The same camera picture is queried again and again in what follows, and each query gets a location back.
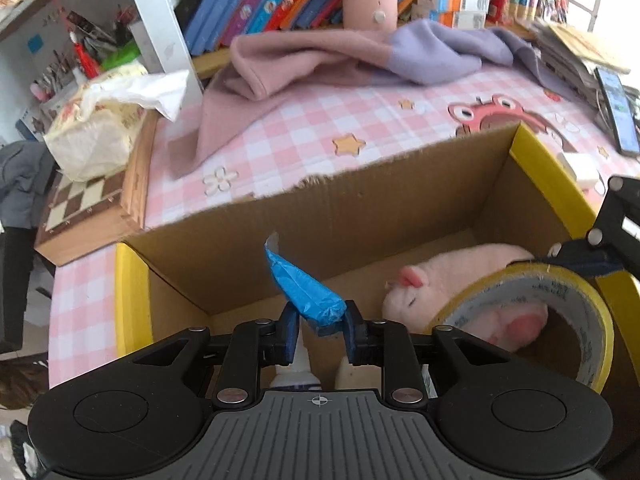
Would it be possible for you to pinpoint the yellow tape roll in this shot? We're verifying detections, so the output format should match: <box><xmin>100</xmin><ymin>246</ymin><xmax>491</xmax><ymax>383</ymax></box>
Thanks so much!
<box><xmin>425</xmin><ymin>260</ymin><xmax>615</xmax><ymax>395</ymax></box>

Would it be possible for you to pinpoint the yellow cardboard box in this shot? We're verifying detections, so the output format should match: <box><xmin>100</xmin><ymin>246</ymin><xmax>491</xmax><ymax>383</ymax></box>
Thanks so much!
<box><xmin>115</xmin><ymin>122</ymin><xmax>640</xmax><ymax>466</ymax></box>

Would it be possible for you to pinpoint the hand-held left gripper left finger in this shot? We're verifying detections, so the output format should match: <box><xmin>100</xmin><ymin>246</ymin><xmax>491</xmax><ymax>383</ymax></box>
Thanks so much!
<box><xmin>132</xmin><ymin>302</ymin><xmax>303</xmax><ymax>408</ymax></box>

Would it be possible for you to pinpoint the black smartphone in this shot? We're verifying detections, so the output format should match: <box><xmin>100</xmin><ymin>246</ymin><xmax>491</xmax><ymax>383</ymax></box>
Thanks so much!
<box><xmin>594</xmin><ymin>66</ymin><xmax>640</xmax><ymax>157</ymax></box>

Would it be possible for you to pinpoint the small white bottle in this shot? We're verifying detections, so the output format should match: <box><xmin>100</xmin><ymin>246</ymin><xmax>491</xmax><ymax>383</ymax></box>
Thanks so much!
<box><xmin>270</xmin><ymin>330</ymin><xmax>321</xmax><ymax>391</ymax></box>

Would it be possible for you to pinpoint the cream tissue pack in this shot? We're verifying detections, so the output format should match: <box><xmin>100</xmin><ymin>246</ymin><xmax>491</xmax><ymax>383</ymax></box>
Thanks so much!
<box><xmin>43</xmin><ymin>70</ymin><xmax>191</xmax><ymax>183</ymax></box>

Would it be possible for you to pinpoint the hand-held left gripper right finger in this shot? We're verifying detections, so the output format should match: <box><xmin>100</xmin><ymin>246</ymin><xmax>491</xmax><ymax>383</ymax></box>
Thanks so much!
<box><xmin>344</xmin><ymin>300</ymin><xmax>518</xmax><ymax>406</ymax></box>

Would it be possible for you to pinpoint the row of blue books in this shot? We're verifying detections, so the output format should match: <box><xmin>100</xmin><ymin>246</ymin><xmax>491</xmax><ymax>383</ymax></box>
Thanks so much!
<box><xmin>182</xmin><ymin>0</ymin><xmax>511</xmax><ymax>56</ymax></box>

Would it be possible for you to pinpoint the pink checkered tablecloth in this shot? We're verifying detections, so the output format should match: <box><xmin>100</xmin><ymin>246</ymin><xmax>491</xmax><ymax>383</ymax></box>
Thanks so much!
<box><xmin>47</xmin><ymin>65</ymin><xmax>640</xmax><ymax>391</ymax></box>

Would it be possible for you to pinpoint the blue crinkled packet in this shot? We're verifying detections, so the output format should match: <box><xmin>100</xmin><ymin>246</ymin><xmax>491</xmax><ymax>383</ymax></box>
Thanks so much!
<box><xmin>263</xmin><ymin>231</ymin><xmax>347</xmax><ymax>337</ymax></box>

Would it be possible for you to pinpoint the wooden chessboard box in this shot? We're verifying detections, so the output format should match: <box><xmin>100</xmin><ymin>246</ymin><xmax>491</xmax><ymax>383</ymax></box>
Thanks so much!
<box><xmin>34</xmin><ymin>110</ymin><xmax>160</xmax><ymax>267</ymax></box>

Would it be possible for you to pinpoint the small white box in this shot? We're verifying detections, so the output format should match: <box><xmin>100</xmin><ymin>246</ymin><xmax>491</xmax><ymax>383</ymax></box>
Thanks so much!
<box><xmin>556</xmin><ymin>152</ymin><xmax>602</xmax><ymax>192</ymax></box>

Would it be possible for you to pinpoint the grey cloth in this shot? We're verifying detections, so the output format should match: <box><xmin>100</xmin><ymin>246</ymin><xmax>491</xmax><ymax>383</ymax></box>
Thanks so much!
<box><xmin>0</xmin><ymin>140</ymin><xmax>56</xmax><ymax>231</ymax></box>

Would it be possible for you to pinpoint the stack of notebooks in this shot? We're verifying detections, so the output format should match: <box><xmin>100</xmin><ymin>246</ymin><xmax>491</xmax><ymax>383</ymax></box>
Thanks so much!
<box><xmin>515</xmin><ymin>19</ymin><xmax>633</xmax><ymax>106</ymax></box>

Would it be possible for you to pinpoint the pink plush toy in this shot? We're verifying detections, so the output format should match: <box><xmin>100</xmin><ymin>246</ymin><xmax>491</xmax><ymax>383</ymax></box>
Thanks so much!
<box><xmin>382</xmin><ymin>242</ymin><xmax>551</xmax><ymax>353</ymax></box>

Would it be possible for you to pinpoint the cup of pens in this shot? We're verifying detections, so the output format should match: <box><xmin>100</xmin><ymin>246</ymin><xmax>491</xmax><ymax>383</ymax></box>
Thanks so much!
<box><xmin>30</xmin><ymin>50</ymin><xmax>86</xmax><ymax>111</ymax></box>

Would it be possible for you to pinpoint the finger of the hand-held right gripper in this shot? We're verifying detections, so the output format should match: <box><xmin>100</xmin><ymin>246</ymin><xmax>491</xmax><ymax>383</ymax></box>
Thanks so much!
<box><xmin>546</xmin><ymin>175</ymin><xmax>640</xmax><ymax>278</ymax></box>

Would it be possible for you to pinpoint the brown cloth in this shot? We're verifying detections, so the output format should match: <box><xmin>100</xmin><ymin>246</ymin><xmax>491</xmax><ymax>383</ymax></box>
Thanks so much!
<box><xmin>0</xmin><ymin>355</ymin><xmax>51</xmax><ymax>411</ymax></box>

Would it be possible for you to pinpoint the pink and purple sweater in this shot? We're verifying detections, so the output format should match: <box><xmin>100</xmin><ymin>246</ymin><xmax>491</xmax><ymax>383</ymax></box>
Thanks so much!
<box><xmin>170</xmin><ymin>18</ymin><xmax>551</xmax><ymax>181</ymax></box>

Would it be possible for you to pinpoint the white bookshelf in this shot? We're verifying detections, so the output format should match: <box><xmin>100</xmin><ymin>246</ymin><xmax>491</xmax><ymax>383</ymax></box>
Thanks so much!
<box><xmin>0</xmin><ymin>0</ymin><xmax>601</xmax><ymax>81</ymax></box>

